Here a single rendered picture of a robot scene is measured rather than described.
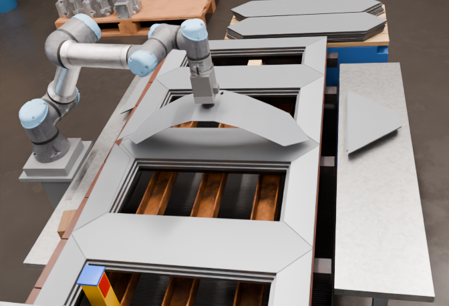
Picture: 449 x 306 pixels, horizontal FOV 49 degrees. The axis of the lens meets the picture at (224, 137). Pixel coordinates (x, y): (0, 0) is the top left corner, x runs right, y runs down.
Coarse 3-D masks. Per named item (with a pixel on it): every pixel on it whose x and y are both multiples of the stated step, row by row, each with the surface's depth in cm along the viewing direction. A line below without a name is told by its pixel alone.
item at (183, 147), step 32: (256, 96) 204; (288, 96) 201; (192, 128) 188; (224, 128) 185; (160, 160) 177; (192, 160) 174; (224, 160) 171; (256, 160) 169; (288, 160) 166; (128, 192) 170
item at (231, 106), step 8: (224, 96) 172; (232, 96) 172; (240, 96) 173; (224, 104) 168; (232, 104) 169; (240, 104) 170; (224, 112) 165; (232, 112) 166; (240, 112) 166; (216, 120) 161; (224, 120) 162; (232, 120) 163
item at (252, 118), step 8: (248, 96) 174; (248, 104) 171; (256, 104) 172; (264, 104) 174; (248, 112) 168; (256, 112) 169; (264, 112) 170; (240, 120) 163; (248, 120) 165; (256, 120) 166; (264, 120) 167; (248, 128) 162; (256, 128) 163
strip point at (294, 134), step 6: (288, 120) 172; (294, 120) 174; (288, 126) 170; (294, 126) 171; (288, 132) 168; (294, 132) 169; (300, 132) 170; (288, 138) 166; (294, 138) 167; (300, 138) 168; (306, 138) 169; (288, 144) 163
